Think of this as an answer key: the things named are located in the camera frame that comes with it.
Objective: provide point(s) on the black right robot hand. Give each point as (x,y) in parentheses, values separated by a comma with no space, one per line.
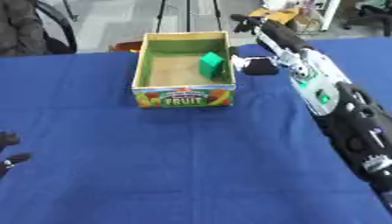
(280,35)

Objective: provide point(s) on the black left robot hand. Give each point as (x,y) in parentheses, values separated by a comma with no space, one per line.
(9,138)

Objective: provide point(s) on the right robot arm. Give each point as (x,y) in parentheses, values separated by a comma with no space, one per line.
(357,128)

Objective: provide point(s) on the yellow cardboard box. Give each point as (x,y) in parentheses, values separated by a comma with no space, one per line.
(280,14)

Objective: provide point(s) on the cardboard box with green inside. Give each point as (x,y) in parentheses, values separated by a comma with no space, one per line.
(184,97)

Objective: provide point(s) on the white table leg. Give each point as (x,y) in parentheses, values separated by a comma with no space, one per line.
(329,14)

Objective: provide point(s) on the green block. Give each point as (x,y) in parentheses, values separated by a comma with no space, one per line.
(210,65)

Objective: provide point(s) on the black office chair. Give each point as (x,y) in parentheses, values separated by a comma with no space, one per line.
(370,14)

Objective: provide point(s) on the black tripod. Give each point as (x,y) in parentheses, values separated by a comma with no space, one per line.
(188,14)

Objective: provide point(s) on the brown stool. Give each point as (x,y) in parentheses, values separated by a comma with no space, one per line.
(126,46)

